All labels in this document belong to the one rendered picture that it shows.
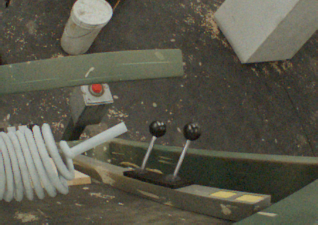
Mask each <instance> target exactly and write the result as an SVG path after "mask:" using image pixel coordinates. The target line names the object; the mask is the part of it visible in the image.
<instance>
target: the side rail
mask: <svg viewBox="0 0 318 225"><path fill-rule="evenodd" d="M110 144H111V151H112V162H113V164H114V165H116V166H119V167H120V168H134V169H135V168H140V167H141V165H142V162H143V159H144V157H145V156H146V152H147V148H148V147H149V145H150V144H149V143H142V142H137V141H130V140H126V139H121V140H117V141H111V142H110ZM182 149H183V148H180V147H175V146H164V145H158V144H155V145H154V146H153V149H152V152H151V154H150V157H149V160H148V162H147V165H146V168H145V169H146V170H148V171H153V172H159V173H162V174H165V175H172V174H173V172H174V169H175V166H176V165H177V161H178V159H179V158H180V155H181V153H182ZM177 176H180V177H182V178H185V179H191V180H194V183H195V185H200V186H205V187H213V188H214V187H215V188H217V189H225V190H231V191H232V190H233V191H238V192H248V193H255V194H264V195H270V196H271V197H270V199H271V201H270V203H271V202H272V203H277V202H279V201H280V200H282V199H284V198H286V197H288V196H290V195H291V194H294V193H295V192H297V191H299V190H300V189H302V188H303V187H305V186H307V185H308V184H309V183H311V182H313V181H315V180H317V179H318V157H310V156H309V157H307V156H305V157H304V156H291V155H270V154H269V155H266V154H258V153H257V154H255V153H238V152H236V153H234V152H229V151H228V152H224V151H220V150H218V151H215V150H200V149H195V148H188V150H187V154H186V156H185V159H184V160H183V162H182V166H181V168H180V171H179V173H178V175H177Z"/></svg>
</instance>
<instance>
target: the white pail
mask: <svg viewBox="0 0 318 225"><path fill-rule="evenodd" d="M119 2H120V0H118V2H117V3H116V5H115V7H114V8H113V10H112V9H111V6H110V5H109V4H108V3H107V2H106V1H105V0H77V1H76V2H75V4H74V5H73V7H72V11H71V13H70V14H71V17H69V19H68V21H67V25H66V27H65V31H64V33H63V36H62V38H61V40H60V42H61V46H62V48H63V50H65V52H66V53H69V54H70V55H81V54H83V53H85V52H87V51H88V49H89V47H90V45H91V44H92V43H93V41H94V42H95V41H96V39H97V37H98V35H99V34H100V33H101V31H102V28H103V27H104V26H105V25H106V24H107V22H109V20H110V18H111V15H112V13H113V11H114V9H115V8H116V6H117V5H118V3H119ZM94 39H95V40H94Z"/></svg>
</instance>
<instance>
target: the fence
mask: <svg viewBox="0 0 318 225"><path fill-rule="evenodd" d="M57 151H58V153H59V155H60V157H61V159H62V161H63V162H64V164H65V159H64V156H63V154H62V151H61V149H58V150H57ZM72 164H73V166H74V169H75V170H76V171H78V172H80V173H83V174H85V175H88V176H90V177H93V178H94V179H95V180H98V181H100V182H104V183H106V184H108V185H111V186H114V187H117V188H119V189H121V190H124V191H127V192H130V193H132V194H134V195H137V196H139V197H145V198H147V199H150V200H152V201H157V202H160V203H162V204H166V205H169V206H173V207H178V208H180V209H185V210H189V211H193V212H197V213H200V214H205V215H209V216H215V217H218V218H222V219H223V218H224V219H229V220H232V221H240V220H242V219H245V218H247V217H249V216H251V215H253V214H255V213H257V212H259V211H262V210H263V209H266V208H268V207H269V206H270V201H271V199H270V197H271V196H270V195H264V194H255V193H248V192H238V191H233V190H232V191H231V190H225V189H217V188H215V187H214V188H213V187H205V186H200V185H191V186H188V187H183V188H179V189H176V190H173V189H170V188H168V187H161V186H158V185H154V184H151V183H149V182H141V181H139V180H135V179H133V178H129V177H126V176H124V173H123V171H130V170H128V169H125V168H120V167H119V166H116V165H112V164H109V163H104V162H102V161H100V160H96V159H93V158H89V157H87V156H85V155H81V154H79V155H76V156H75V157H74V158H72ZM219 191H222V192H231V193H235V195H233V196H231V197H227V198H225V197H218V196H213V195H210V194H214V193H217V192H219ZM237 193H238V194H237ZM245 194H246V195H252V196H253V195H254V196H258V197H262V198H260V199H257V200H256V201H254V202H249V201H243V200H239V199H238V200H237V199H236V198H238V197H241V196H243V195H245Z"/></svg>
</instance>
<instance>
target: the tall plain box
mask: <svg viewBox="0 0 318 225"><path fill-rule="evenodd" d="M214 16H215V17H216V19H215V22H216V24H217V25H218V27H219V28H220V30H221V32H222V33H223V34H224V36H225V38H226V39H227V40H228V42H229V44H230V45H231V47H232V49H233V50H234V52H235V53H236V55H237V56H238V58H239V60H240V61H241V64H244V63H252V62H265V61H268V62H269V61H273V60H274V61H276V60H286V59H291V58H292V56H294V54H295V53H296V52H297V51H298V50H299V49H300V48H301V47H302V46H303V44H305V43H306V41H307V40H308V39H309V38H310V37H311V36H312V35H313V34H314V32H315V31H316V30H317V29H318V0H226V1H225V2H224V3H223V4H222V5H221V6H220V7H219V9H218V10H217V11H216V13H215V14H214Z"/></svg>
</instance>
